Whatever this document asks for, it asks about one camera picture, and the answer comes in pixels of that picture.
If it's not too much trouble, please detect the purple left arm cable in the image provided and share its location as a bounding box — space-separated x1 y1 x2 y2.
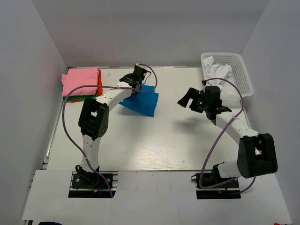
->
61 63 158 197

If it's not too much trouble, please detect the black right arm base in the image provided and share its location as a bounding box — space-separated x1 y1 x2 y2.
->
191 173 241 200

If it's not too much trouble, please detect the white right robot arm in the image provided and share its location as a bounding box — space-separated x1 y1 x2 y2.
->
178 86 278 186

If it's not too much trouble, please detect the white plastic laundry basket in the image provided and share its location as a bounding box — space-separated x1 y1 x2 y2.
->
201 52 254 102

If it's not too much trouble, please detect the green folded t-shirt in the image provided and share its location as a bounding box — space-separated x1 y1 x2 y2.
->
67 92 98 103

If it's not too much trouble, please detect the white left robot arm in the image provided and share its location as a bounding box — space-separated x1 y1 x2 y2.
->
76 65 148 179

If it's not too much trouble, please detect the blue t-shirt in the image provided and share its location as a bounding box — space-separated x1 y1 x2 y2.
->
119 84 159 117

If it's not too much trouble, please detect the pink folded t-shirt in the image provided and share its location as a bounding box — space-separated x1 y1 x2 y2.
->
61 67 98 97

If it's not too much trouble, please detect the white t-shirt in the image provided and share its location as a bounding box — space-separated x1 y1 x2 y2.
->
202 56 233 88

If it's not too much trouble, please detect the orange folded t-shirt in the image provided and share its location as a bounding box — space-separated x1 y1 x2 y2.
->
70 69 104 104

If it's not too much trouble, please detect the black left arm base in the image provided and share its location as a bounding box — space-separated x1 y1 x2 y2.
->
68 171 118 199

